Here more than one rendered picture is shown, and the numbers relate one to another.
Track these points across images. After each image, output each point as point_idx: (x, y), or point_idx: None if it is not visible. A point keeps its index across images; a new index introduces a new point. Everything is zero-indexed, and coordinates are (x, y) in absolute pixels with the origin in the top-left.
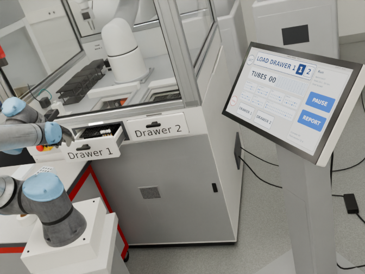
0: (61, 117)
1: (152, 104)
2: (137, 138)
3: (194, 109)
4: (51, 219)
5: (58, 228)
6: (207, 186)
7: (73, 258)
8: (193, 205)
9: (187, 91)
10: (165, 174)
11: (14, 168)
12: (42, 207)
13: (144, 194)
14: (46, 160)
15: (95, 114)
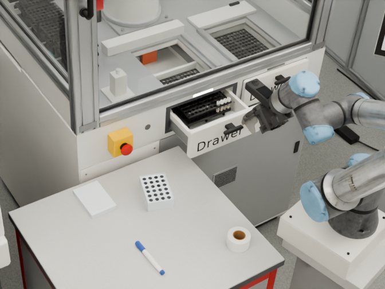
0: (154, 93)
1: (280, 53)
2: (249, 102)
3: (318, 51)
4: (378, 203)
5: (376, 213)
6: (289, 148)
7: (376, 243)
8: (264, 179)
9: (321, 30)
10: (253, 144)
11: (59, 200)
12: (381, 191)
13: (217, 182)
14: (101, 171)
15: (210, 79)
